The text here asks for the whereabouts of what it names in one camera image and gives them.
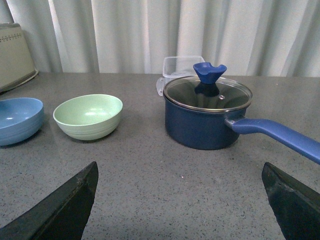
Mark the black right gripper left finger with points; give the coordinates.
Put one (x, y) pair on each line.
(62, 215)

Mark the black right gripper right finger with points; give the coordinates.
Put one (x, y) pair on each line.
(295, 205)

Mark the green bowl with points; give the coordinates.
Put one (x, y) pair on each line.
(89, 117)

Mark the blue bowl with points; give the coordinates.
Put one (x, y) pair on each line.
(20, 118)

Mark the dark blue saucepan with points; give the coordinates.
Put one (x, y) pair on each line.
(218, 130)

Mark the glass pot lid blue knob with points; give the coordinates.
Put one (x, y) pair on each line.
(208, 91)

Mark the cream toaster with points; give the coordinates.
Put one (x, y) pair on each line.
(16, 64)

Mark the white curtain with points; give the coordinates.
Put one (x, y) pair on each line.
(251, 37)

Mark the clear plastic food container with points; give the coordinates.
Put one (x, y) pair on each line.
(176, 67)

